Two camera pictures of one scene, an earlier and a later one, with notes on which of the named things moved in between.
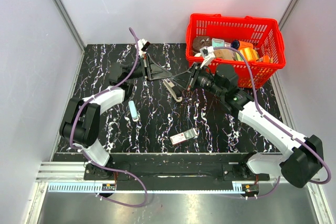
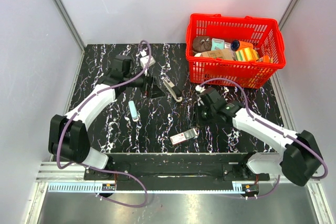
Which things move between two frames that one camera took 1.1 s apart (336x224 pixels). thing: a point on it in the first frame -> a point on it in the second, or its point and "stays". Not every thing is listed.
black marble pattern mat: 141,110 stays
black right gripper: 182,80 -> 201,105
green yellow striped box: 249,54 stays
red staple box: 183,136 stays
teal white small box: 218,42 stays
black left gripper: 155,71 -> 157,92
